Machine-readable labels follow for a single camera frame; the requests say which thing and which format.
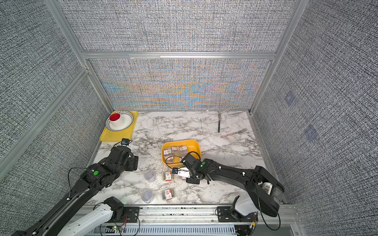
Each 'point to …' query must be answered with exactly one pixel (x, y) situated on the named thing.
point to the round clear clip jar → (150, 176)
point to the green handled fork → (219, 114)
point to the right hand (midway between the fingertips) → (189, 169)
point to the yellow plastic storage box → (193, 148)
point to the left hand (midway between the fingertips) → (132, 156)
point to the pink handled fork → (239, 132)
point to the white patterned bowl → (127, 118)
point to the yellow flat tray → (108, 135)
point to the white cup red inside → (114, 119)
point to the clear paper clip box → (168, 176)
